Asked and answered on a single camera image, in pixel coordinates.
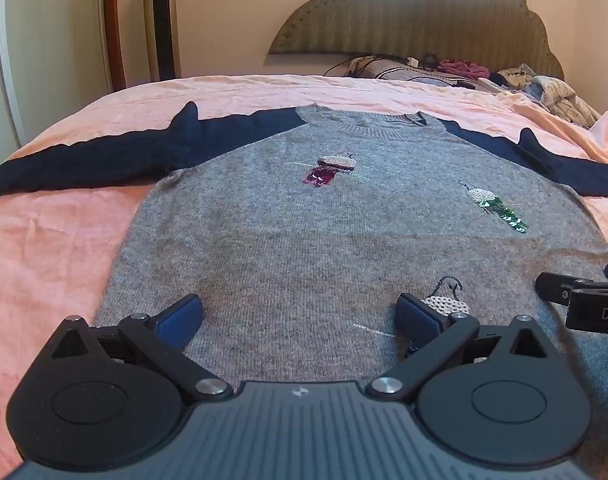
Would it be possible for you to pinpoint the olive padded headboard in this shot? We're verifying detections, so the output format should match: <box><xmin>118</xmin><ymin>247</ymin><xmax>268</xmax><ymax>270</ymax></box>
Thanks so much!
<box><xmin>269</xmin><ymin>0</ymin><xmax>566</xmax><ymax>82</ymax></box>

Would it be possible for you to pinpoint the patterned grey pillow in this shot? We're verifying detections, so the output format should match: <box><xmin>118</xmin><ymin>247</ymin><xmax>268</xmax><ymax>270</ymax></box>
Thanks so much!
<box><xmin>346</xmin><ymin>55</ymin><xmax>485</xmax><ymax>92</ymax></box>

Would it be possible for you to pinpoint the grey sweater with navy sleeves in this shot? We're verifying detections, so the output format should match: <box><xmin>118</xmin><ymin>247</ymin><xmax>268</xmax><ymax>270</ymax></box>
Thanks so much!
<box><xmin>0</xmin><ymin>101</ymin><xmax>608</xmax><ymax>441</ymax></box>

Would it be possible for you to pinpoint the magenta cloth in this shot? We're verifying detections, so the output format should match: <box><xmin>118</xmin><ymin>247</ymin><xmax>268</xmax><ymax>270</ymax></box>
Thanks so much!
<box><xmin>436</xmin><ymin>58</ymin><xmax>492</xmax><ymax>81</ymax></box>

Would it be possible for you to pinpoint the pile of crumpled clothes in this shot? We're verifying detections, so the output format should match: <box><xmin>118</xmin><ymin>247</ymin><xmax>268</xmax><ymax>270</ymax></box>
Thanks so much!
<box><xmin>489</xmin><ymin>63</ymin><xmax>602</xmax><ymax>127</ymax></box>

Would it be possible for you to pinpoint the pink bed sheet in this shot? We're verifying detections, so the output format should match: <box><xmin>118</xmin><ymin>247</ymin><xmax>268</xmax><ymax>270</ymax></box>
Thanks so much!
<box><xmin>0</xmin><ymin>74</ymin><xmax>608</xmax><ymax>476</ymax></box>

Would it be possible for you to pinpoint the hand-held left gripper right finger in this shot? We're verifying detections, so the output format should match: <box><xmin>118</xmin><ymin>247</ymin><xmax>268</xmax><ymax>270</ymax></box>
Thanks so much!
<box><xmin>365</xmin><ymin>292</ymin><xmax>552</xmax><ymax>403</ymax></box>

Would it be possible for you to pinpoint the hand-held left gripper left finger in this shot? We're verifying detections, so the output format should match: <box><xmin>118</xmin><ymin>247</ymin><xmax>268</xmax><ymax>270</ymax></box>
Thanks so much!
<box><xmin>48</xmin><ymin>294</ymin><xmax>235</xmax><ymax>403</ymax></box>

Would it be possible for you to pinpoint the brown wooden door frame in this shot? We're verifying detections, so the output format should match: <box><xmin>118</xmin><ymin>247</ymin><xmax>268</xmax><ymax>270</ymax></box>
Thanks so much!
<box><xmin>102</xmin><ymin>0</ymin><xmax>127</xmax><ymax>93</ymax></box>

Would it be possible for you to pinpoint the white floral wardrobe door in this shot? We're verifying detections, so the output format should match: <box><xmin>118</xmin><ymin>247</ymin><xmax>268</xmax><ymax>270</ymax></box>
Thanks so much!
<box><xmin>0</xmin><ymin>0</ymin><xmax>109</xmax><ymax>156</ymax></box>

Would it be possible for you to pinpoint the gold tower fan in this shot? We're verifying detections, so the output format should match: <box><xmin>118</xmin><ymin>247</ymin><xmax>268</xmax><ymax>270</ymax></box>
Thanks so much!
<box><xmin>142</xmin><ymin>0</ymin><xmax>182</xmax><ymax>82</ymax></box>

